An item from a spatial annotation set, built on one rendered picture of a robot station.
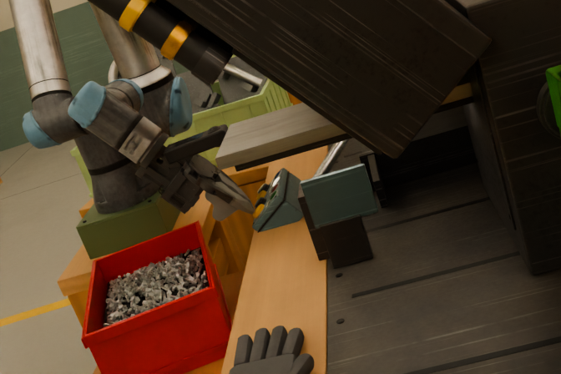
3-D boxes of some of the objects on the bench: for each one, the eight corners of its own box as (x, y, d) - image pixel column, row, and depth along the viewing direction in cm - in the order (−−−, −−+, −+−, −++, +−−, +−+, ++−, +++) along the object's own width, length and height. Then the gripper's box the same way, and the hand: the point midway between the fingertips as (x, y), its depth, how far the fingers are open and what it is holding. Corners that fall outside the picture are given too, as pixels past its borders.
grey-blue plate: (328, 270, 110) (300, 184, 106) (328, 264, 112) (300, 179, 107) (391, 253, 108) (364, 166, 104) (390, 247, 110) (363, 161, 106)
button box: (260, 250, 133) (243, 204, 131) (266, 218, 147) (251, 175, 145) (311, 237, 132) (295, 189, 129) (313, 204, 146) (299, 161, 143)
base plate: (332, 518, 68) (325, 500, 67) (330, 147, 172) (327, 138, 171) (822, 415, 61) (819, 394, 61) (512, 93, 165) (510, 84, 164)
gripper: (142, 161, 136) (235, 227, 139) (129, 178, 128) (229, 248, 131) (168, 125, 134) (263, 194, 137) (157, 140, 125) (259, 213, 128)
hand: (250, 204), depth 133 cm, fingers closed
